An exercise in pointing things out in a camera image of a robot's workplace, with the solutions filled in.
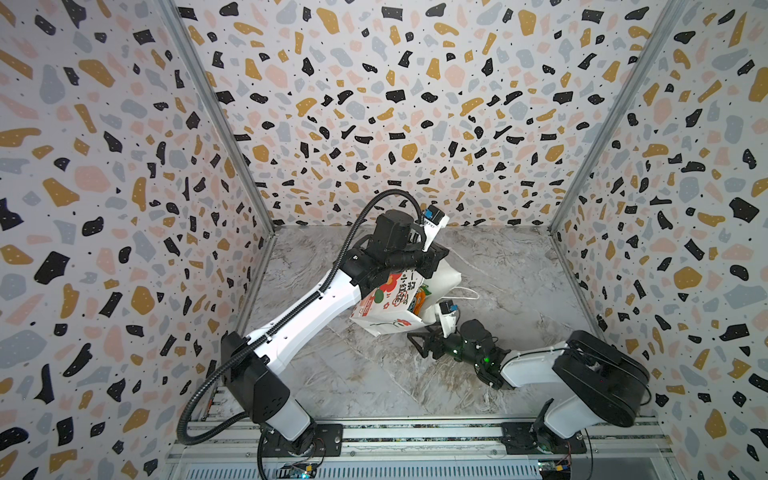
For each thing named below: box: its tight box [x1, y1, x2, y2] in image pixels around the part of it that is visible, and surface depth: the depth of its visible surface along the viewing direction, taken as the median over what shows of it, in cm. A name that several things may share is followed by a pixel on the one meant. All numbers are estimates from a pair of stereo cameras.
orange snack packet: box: [414, 284, 432, 315], surface depth 92 cm
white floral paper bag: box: [350, 260, 462, 337], surface depth 81 cm
